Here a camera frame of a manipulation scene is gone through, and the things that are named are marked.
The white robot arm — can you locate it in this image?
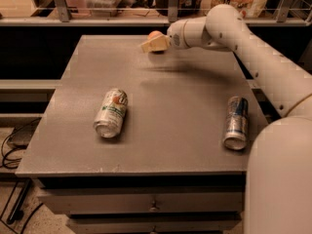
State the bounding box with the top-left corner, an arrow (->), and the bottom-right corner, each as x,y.
141,4 -> 312,234

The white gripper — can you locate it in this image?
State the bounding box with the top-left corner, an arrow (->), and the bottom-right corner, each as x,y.
140,19 -> 188,53

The orange fruit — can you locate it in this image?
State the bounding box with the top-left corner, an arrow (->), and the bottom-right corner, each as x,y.
147,30 -> 164,40

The black floor cables left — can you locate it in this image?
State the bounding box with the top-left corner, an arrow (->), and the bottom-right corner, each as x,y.
0,119 -> 43,234

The silver blue energy drink can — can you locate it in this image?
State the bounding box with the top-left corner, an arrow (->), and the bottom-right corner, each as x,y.
223,97 -> 249,150

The silver green 7up can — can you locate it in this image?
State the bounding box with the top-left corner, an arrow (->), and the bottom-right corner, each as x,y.
94,88 -> 128,138

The grey drawer cabinet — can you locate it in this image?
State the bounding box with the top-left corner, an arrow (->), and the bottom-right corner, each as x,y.
18,36 -> 266,234

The grey metal shelf rail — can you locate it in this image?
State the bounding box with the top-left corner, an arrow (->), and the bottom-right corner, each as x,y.
0,0 -> 312,26

